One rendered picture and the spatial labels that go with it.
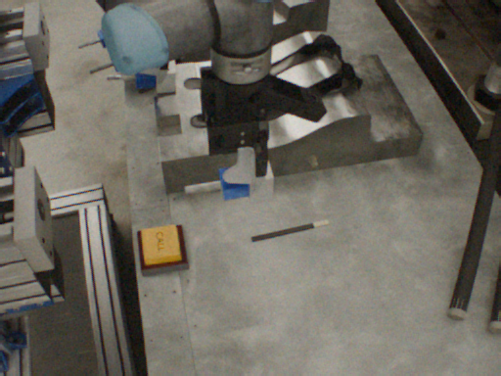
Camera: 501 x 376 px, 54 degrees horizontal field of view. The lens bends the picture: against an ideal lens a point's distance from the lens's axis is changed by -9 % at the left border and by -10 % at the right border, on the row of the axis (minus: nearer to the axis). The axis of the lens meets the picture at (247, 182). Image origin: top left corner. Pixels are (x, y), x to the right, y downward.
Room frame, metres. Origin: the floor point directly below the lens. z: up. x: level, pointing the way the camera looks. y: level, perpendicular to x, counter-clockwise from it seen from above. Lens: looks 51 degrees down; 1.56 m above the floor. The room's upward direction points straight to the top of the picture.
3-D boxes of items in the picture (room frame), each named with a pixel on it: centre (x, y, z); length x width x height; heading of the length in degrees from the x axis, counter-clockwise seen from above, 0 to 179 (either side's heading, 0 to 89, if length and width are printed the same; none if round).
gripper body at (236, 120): (0.52, 0.02, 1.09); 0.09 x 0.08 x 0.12; 101
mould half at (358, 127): (0.77, -0.07, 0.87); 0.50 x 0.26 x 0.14; 101
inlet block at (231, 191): (0.51, 0.03, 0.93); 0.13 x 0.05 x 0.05; 102
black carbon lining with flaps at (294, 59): (0.77, -0.05, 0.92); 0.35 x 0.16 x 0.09; 101
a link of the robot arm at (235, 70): (0.51, 0.01, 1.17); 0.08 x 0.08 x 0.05
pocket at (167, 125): (0.68, 0.14, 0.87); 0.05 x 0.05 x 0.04; 11
